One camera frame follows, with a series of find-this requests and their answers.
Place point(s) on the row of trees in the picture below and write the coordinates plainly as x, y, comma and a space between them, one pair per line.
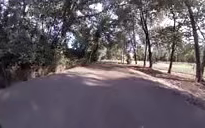
149, 43

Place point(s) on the dense wood with bushes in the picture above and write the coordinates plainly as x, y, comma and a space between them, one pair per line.
30, 40

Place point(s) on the pale green grass field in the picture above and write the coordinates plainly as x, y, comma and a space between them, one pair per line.
185, 67

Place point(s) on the leaf-strewn earth verge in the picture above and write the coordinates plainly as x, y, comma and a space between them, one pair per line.
186, 83

